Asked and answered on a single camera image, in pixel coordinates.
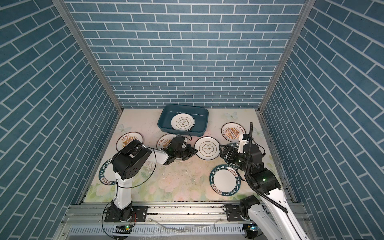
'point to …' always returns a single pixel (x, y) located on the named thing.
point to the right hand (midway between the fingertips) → (224, 146)
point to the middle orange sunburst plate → (163, 141)
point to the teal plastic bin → (199, 112)
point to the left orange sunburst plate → (126, 138)
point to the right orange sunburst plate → (230, 131)
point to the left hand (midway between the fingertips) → (199, 151)
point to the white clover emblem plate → (183, 122)
